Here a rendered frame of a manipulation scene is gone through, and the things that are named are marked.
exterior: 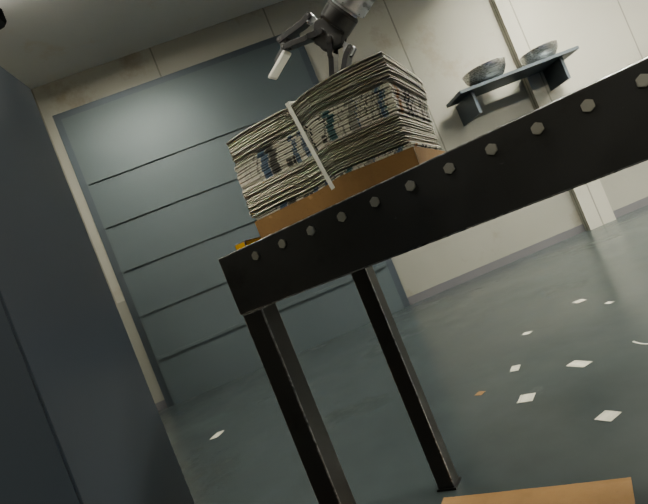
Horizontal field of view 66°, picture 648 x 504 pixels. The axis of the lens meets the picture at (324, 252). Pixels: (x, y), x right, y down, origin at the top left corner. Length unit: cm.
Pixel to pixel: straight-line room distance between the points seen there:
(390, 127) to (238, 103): 432
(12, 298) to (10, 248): 4
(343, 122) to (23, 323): 72
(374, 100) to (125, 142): 447
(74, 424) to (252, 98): 491
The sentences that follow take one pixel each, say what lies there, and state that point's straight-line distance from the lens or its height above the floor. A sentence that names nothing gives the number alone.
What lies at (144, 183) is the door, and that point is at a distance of 516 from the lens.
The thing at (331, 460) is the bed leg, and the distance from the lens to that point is 105.
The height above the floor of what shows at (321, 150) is 92.
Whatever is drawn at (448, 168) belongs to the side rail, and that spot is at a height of 77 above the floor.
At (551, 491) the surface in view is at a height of 0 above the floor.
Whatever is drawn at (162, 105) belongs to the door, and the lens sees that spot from 531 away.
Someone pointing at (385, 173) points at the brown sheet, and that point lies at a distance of 94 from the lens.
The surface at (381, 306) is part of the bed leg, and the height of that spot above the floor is 54.
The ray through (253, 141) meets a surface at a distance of 107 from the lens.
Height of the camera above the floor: 71
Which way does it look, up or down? 1 degrees up
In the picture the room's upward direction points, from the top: 22 degrees counter-clockwise
